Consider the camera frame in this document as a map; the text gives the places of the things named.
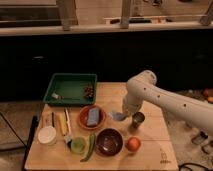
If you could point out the small object in tray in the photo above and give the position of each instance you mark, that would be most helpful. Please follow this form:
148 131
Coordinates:
56 96

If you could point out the green chili pepper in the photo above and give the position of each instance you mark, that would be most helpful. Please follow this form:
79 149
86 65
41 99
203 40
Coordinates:
92 141

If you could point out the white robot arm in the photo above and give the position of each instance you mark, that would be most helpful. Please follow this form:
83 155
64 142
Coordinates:
142 87

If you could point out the yellow banana stick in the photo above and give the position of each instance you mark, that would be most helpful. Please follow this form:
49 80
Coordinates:
62 122

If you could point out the dark purple bowl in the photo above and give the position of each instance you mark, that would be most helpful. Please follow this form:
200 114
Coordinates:
109 142

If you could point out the white round container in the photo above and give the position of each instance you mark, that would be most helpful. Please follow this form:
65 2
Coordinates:
47 135

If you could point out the orange plate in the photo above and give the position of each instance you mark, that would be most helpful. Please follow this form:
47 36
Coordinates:
83 116

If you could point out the metal cup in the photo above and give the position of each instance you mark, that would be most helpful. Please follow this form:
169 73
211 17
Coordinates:
137 119

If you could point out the red grapes bunch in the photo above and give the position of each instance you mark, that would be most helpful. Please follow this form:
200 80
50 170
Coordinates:
89 91

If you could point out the small green cup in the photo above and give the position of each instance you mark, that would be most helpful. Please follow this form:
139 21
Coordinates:
78 145

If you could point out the green plastic tray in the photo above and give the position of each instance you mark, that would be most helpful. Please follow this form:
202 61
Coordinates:
71 87

